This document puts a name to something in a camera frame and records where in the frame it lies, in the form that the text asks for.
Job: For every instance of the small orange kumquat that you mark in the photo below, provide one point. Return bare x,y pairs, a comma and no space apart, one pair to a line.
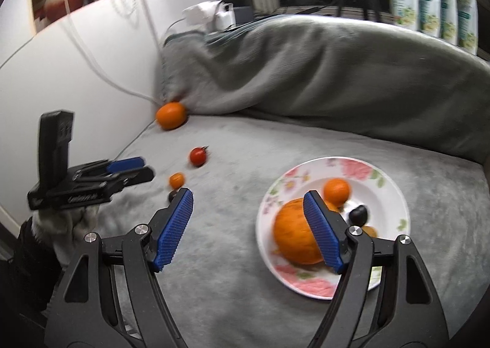
176,181

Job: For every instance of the white power strip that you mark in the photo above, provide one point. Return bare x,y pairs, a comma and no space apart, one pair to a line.
210,16

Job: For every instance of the floral white plate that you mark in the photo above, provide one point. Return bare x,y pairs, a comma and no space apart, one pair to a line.
388,216

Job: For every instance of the red cherry tomato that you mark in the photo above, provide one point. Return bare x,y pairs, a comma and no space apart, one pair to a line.
198,156

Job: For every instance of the mandarin with stem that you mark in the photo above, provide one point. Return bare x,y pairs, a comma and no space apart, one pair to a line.
336,191

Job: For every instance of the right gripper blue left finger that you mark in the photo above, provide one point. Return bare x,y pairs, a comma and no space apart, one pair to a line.
167,228

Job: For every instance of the brown longan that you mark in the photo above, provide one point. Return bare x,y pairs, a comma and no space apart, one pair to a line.
372,232

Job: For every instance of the big orange on plate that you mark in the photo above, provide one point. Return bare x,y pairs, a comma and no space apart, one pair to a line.
293,237

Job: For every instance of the left white gloved hand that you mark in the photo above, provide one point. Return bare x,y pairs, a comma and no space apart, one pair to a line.
62,230

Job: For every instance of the large orange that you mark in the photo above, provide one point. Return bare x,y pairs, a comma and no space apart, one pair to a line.
171,116

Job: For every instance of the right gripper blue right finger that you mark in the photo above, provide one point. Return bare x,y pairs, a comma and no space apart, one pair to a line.
328,228

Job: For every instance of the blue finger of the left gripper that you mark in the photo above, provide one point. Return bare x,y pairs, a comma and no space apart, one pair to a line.
127,177
126,164

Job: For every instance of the grey fleece blanket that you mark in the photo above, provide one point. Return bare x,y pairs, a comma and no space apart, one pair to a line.
285,91

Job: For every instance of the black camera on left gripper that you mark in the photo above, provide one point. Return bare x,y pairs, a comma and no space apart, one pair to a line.
55,133

